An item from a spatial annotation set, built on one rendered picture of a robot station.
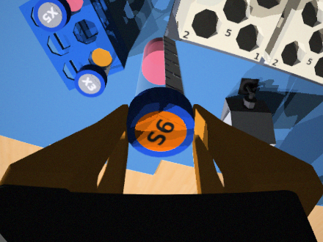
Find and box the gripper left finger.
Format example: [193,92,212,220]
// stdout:
[0,104,129,194]

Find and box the blue flat mat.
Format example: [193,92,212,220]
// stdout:
[0,0,323,184]

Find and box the blue tube rack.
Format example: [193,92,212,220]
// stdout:
[19,0,129,91]

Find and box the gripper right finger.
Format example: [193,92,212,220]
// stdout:
[192,104,323,217]

